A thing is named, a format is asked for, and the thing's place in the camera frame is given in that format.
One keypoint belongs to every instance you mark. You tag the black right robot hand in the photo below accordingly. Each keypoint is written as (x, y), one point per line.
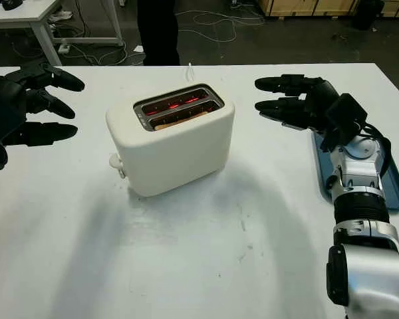
(319, 99)

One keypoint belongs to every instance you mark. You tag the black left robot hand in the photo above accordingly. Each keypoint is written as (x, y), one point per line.
(6, 86)

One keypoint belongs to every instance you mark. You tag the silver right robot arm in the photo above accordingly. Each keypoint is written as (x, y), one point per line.
(359, 172)

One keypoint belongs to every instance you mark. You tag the brown toast slice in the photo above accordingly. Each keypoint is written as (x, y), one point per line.
(176, 123)

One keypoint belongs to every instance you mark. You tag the standing person in white jacket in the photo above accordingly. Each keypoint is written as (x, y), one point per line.
(158, 33)

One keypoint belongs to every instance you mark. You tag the cream two-slot toaster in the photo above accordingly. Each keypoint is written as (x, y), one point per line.
(169, 159)

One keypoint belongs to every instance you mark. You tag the blue plastic tray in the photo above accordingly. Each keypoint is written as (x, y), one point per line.
(320, 159)

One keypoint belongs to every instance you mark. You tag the white power strip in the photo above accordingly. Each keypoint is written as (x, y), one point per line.
(64, 48)

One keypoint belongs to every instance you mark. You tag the white desk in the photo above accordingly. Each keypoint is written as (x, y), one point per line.
(26, 13)

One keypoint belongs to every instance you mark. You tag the small black device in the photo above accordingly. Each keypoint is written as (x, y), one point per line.
(11, 4)

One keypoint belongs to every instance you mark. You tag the wooden crate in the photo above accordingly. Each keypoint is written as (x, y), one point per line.
(302, 6)

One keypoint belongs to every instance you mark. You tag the white paper sheet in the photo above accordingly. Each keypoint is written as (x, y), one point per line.
(138, 49)

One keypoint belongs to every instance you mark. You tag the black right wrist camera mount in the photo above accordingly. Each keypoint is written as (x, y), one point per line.
(345, 116)

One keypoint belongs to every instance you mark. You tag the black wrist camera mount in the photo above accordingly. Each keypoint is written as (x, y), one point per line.
(3, 126)
(345, 116)

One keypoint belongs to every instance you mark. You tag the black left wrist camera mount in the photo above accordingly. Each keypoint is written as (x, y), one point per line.
(3, 126)

